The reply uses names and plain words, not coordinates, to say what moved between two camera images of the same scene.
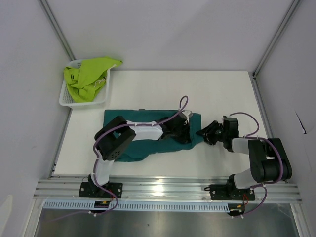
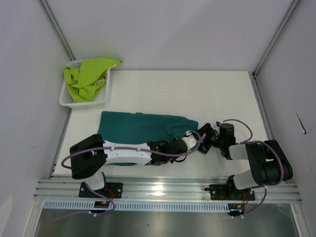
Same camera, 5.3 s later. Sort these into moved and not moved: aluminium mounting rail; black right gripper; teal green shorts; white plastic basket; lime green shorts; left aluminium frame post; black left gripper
Moved: teal green shorts; black left gripper; black right gripper
Not moved: white plastic basket; lime green shorts; left aluminium frame post; aluminium mounting rail
